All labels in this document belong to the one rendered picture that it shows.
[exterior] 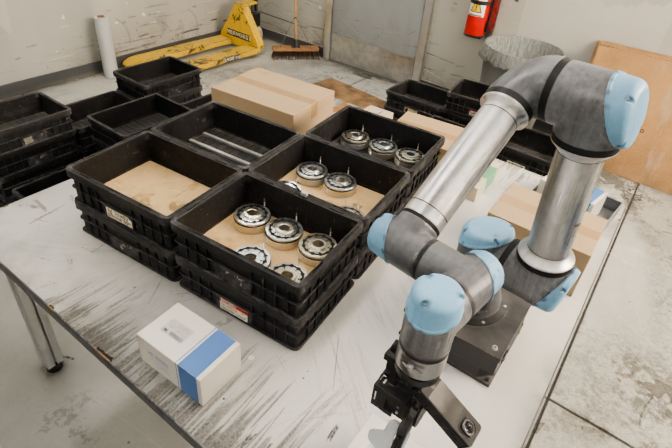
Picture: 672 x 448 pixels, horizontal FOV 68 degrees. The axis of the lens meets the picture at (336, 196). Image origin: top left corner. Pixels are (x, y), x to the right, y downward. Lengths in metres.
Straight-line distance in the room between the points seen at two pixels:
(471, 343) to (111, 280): 0.96
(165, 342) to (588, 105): 0.96
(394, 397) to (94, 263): 1.01
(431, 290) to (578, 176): 0.41
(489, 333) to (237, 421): 0.60
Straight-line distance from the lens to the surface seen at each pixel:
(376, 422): 1.08
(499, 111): 0.92
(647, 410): 2.47
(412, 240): 0.80
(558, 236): 1.07
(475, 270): 0.77
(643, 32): 4.06
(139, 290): 1.46
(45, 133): 2.71
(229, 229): 1.40
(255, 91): 2.05
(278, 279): 1.12
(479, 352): 1.24
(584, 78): 0.93
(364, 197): 1.56
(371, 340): 1.31
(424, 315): 0.68
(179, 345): 1.19
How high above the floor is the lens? 1.71
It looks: 35 degrees down
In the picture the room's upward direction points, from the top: 6 degrees clockwise
